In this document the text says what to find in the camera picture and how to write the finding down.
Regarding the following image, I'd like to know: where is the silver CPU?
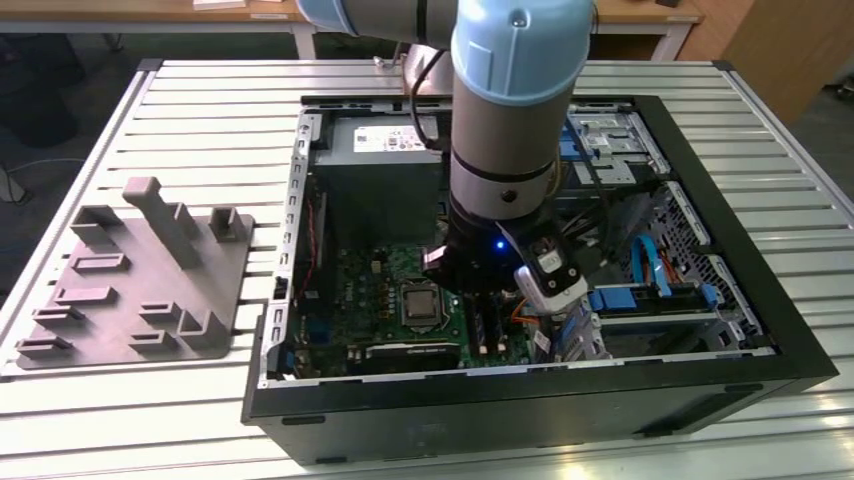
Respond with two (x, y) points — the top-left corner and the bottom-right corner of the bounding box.
(398, 291), (439, 320)

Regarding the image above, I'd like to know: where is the metal socket cover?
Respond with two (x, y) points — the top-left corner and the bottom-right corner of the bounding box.
(393, 284), (447, 335)

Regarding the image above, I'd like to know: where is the green motherboard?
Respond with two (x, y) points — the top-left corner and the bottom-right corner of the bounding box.
(292, 239), (535, 371)

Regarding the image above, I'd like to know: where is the grey power supply unit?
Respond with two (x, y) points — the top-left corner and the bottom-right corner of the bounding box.
(310, 115), (455, 246)

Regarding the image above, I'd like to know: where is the black graphics card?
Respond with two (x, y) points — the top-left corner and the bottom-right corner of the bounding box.
(362, 341), (461, 374)

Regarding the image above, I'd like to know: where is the hard disk in blue carrier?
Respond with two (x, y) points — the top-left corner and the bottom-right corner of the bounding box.
(589, 283), (719, 314)

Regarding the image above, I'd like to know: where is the blue drive latch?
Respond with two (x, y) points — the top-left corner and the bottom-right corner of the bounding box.
(557, 127), (585, 164)

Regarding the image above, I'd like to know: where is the silver drive cage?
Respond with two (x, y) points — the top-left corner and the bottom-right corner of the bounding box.
(556, 107), (668, 201)

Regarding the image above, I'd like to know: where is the silver disk bay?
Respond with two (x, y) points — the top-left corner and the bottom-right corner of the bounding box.
(552, 287), (761, 361)

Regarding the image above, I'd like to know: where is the black PC case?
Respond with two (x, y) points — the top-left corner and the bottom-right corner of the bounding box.
(240, 93), (840, 469)

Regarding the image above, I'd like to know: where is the grey parts rack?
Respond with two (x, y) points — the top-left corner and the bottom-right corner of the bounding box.
(13, 175), (258, 371)

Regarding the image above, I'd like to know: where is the wooden cabinet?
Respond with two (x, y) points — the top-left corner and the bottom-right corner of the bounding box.
(679, 0), (854, 126)

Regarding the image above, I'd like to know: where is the wooden desk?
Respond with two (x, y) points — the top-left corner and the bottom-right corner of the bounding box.
(0, 0), (705, 61)

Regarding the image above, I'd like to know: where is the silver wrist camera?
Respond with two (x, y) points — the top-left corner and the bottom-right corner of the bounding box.
(512, 237), (592, 316)

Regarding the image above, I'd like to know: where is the orange wire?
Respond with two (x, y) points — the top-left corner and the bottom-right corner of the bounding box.
(509, 299), (555, 326)

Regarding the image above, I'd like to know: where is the blue data cable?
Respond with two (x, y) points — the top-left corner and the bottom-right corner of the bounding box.
(629, 234), (675, 299)

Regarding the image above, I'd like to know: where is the black cable bundle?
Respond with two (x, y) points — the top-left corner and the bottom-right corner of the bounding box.
(552, 179), (668, 261)

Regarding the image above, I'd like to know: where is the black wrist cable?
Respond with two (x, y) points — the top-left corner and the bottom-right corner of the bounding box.
(408, 47), (456, 154)

